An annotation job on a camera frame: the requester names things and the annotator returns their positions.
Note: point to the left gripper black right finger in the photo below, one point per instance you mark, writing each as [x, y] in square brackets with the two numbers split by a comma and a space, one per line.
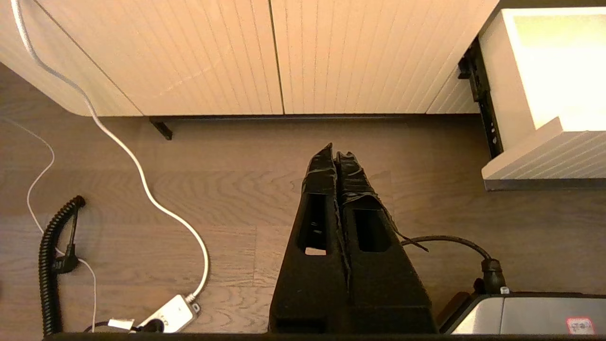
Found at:
[388, 293]

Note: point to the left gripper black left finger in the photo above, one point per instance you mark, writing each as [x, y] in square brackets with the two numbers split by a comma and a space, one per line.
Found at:
[312, 293]

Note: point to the white fluted drawer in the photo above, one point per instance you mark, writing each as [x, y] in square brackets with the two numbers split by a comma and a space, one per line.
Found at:
[544, 85]

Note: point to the white low cabinet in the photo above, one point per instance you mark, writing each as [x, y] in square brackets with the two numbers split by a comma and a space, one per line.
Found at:
[213, 47]

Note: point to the white power strip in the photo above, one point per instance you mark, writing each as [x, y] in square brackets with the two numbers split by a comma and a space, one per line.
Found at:
[170, 312]

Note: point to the silver robot chassis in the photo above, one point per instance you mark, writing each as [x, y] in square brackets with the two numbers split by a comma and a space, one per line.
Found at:
[530, 315]

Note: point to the black round plug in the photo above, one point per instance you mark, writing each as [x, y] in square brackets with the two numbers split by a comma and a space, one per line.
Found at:
[151, 326]

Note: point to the white usb plug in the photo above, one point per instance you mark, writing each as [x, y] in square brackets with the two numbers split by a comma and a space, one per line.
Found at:
[120, 324]

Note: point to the black drawer slide rail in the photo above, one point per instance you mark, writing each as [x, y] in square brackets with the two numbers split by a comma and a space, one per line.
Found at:
[485, 109]

